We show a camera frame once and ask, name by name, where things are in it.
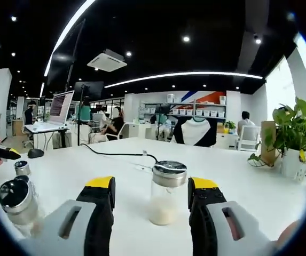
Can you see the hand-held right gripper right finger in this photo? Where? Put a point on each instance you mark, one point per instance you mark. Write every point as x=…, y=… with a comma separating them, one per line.
x=203, y=221

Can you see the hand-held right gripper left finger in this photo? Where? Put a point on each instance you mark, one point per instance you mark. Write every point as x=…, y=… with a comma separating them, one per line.
x=96, y=213

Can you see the small seasoning bottle white contents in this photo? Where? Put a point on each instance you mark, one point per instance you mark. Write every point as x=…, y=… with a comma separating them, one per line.
x=22, y=168

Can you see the tall seasoning bottle white contents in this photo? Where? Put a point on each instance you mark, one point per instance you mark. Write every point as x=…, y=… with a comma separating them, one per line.
x=166, y=213

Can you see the tall seasoning bottle brown contents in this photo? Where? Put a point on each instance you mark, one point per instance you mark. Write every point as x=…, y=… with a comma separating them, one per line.
x=16, y=202

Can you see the person's right hand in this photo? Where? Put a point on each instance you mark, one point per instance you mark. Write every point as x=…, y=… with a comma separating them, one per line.
x=289, y=234

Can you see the black dome-shaped device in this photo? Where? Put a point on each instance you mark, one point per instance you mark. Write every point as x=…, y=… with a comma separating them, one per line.
x=35, y=154

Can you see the white standing desk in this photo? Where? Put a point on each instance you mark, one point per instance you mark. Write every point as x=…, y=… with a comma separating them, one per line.
x=43, y=128

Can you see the open silver laptop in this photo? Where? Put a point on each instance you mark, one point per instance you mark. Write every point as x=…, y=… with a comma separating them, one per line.
x=60, y=106

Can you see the chair with white black shirt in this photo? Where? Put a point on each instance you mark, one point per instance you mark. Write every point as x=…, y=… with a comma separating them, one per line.
x=195, y=130

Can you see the white office chair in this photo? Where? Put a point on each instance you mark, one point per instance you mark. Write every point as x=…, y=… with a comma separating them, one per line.
x=249, y=138

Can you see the small green plant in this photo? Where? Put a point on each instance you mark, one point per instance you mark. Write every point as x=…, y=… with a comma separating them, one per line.
x=230, y=125

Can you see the brown cardboard box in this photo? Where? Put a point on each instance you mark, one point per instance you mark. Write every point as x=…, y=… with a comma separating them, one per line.
x=268, y=141

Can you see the black monitor on stand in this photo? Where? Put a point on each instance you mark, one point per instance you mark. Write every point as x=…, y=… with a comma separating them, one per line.
x=88, y=89

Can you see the green potted plant white pot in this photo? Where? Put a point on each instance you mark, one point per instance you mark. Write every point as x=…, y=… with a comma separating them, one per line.
x=294, y=162

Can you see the shelf with white bins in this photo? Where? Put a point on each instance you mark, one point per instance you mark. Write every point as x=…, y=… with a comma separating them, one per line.
x=195, y=112

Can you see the dark hanging screen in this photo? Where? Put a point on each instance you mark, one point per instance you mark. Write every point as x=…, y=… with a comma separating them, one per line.
x=67, y=58

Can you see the white ceiling air conditioner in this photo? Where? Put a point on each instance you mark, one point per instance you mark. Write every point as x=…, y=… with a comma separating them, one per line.
x=106, y=61

